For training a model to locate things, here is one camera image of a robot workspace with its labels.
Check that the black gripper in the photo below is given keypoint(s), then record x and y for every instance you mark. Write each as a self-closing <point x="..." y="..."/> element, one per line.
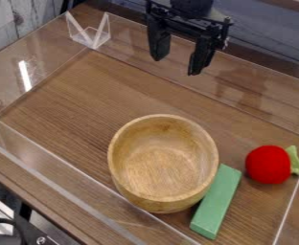
<point x="191" y="18"/>

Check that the red plush strawberry toy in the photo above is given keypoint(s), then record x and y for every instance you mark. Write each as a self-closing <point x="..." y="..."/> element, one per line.
<point x="270" y="164"/>

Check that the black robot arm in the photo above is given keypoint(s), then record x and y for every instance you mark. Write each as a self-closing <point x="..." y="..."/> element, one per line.
<point x="193" y="19"/>

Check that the wooden bowl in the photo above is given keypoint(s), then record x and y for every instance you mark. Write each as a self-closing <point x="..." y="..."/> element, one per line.
<point x="163" y="161"/>

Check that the green rectangular block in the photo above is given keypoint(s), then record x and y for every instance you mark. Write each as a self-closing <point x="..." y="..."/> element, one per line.
<point x="212" y="207"/>

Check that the clear acrylic corner bracket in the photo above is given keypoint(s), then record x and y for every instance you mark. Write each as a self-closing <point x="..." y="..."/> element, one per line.
<point x="90" y="37"/>

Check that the clear acrylic enclosure wall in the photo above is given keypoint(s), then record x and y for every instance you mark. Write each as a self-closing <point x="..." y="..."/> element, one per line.
<point x="65" y="98"/>

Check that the black metal table frame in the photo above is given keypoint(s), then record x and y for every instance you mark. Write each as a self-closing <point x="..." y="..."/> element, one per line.
<point x="34" y="236"/>

